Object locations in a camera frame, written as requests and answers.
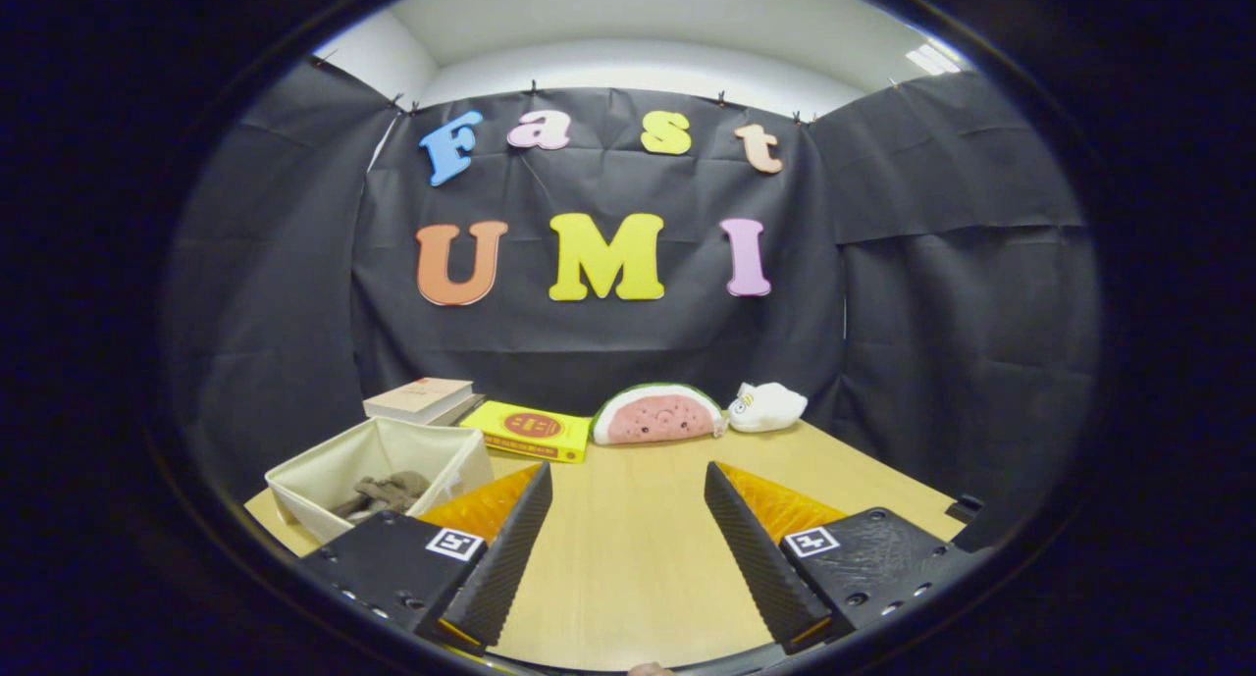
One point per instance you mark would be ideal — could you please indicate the black backdrop cloth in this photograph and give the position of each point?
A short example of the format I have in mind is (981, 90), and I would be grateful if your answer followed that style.
(608, 352)

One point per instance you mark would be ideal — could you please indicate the beige book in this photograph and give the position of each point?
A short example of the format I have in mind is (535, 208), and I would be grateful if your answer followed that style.
(417, 398)

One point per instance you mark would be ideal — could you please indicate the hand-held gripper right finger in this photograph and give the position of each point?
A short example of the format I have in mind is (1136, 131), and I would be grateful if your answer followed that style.
(751, 548)

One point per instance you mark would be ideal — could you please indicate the white plush toy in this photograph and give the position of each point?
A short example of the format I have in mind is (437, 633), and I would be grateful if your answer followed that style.
(770, 407)

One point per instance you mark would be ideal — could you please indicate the cream fabric storage box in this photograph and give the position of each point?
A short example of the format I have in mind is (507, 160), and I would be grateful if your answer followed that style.
(314, 480)

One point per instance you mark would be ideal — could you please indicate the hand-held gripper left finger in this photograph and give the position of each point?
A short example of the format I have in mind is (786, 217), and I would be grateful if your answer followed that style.
(515, 548)

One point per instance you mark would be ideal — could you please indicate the watermelon slice plush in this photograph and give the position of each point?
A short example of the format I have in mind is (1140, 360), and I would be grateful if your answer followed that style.
(657, 419)

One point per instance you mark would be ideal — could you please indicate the yellow book with red circle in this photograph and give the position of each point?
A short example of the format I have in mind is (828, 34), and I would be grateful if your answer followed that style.
(491, 423)

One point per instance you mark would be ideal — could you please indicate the small ceiling light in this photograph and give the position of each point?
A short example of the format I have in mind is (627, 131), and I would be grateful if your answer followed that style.
(932, 60)

